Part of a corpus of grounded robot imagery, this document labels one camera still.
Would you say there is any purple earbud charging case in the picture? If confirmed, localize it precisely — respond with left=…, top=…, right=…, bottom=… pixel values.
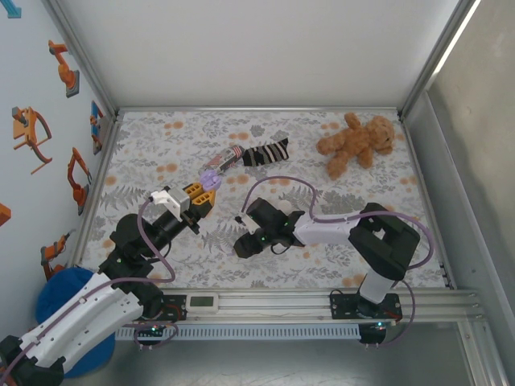
left=200, top=168, right=223, bottom=193

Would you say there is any black white striped sock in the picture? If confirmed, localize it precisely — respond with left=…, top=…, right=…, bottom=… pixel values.
left=241, top=138, right=291, bottom=168

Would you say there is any blue bin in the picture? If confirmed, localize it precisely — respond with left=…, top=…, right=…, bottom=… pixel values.
left=35, top=268, right=117, bottom=379

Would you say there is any white digital display unit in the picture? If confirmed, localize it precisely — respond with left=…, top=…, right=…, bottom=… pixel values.
left=184, top=292, right=220, bottom=314

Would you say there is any blue orange gantry sticker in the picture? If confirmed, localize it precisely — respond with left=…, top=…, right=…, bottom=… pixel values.
left=89, top=100, right=106, bottom=156

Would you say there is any brown teddy bear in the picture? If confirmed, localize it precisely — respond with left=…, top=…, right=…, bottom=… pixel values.
left=315, top=111, right=396, bottom=181

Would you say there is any orange claw gripper sticker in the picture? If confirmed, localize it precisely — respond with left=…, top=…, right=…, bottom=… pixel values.
left=10, top=106, right=53, bottom=175

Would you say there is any aluminium frame bar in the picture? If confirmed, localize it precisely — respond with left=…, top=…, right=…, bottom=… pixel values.
left=76, top=114, right=124, bottom=266
left=116, top=105, right=403, bottom=114
left=400, top=116, right=455, bottom=289

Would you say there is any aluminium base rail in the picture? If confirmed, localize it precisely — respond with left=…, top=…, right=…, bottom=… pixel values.
left=160, top=287, right=488, bottom=322

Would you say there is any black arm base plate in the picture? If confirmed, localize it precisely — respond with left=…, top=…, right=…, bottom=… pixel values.
left=160, top=292, right=188, bottom=322
left=328, top=285, right=403, bottom=325

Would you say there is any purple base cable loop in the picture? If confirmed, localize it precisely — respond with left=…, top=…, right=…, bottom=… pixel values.
left=360, top=321, right=415, bottom=349
left=134, top=319, right=179, bottom=351

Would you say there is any white slotted cable duct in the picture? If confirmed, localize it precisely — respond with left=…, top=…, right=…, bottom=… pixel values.
left=114, top=323, right=361, bottom=341

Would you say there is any aluminium frame post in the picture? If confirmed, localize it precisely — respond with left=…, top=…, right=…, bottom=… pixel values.
left=42, top=0, right=122, bottom=121
left=456, top=321, right=510, bottom=386
left=396, top=0, right=482, bottom=121

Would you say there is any blue shape wall sticker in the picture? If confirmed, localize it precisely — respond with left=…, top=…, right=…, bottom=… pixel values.
left=0, top=0, right=23, bottom=19

